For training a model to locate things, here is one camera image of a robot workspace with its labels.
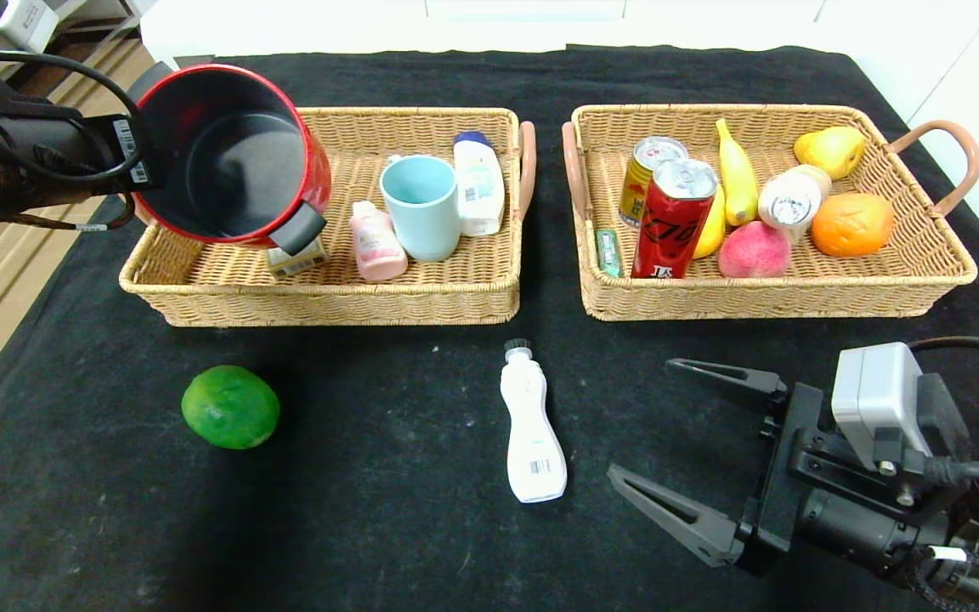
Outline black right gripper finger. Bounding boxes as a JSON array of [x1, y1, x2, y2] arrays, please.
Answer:
[[606, 462, 750, 569], [665, 357, 789, 439]]

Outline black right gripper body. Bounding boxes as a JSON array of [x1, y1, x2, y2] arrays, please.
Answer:
[[734, 382, 950, 579]]

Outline red soda can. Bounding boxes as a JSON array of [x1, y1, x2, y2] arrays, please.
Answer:
[[631, 159, 719, 280]]

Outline white milk bottle green label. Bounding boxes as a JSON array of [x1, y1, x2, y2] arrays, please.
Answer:
[[757, 165, 832, 247]]

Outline yellow banana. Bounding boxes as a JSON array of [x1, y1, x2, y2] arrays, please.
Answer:
[[716, 118, 760, 227]]

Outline red pot black interior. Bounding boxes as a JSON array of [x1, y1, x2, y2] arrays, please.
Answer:
[[128, 61, 333, 258]]

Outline pink peach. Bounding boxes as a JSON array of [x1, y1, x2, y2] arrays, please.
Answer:
[[717, 221, 793, 279]]

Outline yellow mango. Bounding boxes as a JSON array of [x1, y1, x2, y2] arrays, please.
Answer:
[[693, 183, 728, 259]]

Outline white slim bottle black cap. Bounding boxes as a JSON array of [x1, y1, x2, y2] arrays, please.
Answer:
[[500, 339, 568, 504]]

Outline small green gum pack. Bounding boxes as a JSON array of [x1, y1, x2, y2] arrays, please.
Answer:
[[596, 229, 621, 279]]

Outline orange fruit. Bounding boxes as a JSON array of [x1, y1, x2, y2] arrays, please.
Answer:
[[812, 193, 896, 258]]

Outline gold energy drink can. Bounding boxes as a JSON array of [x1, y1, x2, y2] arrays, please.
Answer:
[[618, 136, 688, 229]]

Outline yellow pear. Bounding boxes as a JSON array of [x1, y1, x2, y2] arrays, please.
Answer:
[[794, 126, 868, 180]]

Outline black tablecloth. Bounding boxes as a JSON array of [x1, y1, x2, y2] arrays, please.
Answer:
[[0, 44, 979, 612]]

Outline white lotion bottle blue cap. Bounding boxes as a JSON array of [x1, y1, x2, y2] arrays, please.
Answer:
[[453, 131, 506, 237]]

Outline light blue cup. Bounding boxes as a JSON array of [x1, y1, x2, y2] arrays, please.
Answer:
[[379, 155, 461, 263]]

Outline pink bottle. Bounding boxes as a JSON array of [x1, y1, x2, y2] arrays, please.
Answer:
[[349, 201, 409, 282]]

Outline green card box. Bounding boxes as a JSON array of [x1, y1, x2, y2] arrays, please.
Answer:
[[267, 238, 327, 280]]

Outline green lime fruit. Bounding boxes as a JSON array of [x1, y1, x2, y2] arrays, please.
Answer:
[[181, 365, 281, 451]]

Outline white table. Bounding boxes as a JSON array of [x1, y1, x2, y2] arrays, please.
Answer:
[[139, 0, 860, 94]]

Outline grey shelf unit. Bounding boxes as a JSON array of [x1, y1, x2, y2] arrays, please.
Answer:
[[52, 0, 142, 56]]

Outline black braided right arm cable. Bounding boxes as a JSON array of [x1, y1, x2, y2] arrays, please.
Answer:
[[906, 544, 979, 611]]

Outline wicker basket brown handles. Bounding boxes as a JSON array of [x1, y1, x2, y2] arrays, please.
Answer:
[[562, 104, 979, 322], [118, 106, 537, 328]]

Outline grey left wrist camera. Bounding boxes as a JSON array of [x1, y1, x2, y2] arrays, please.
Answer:
[[0, 0, 59, 54]]

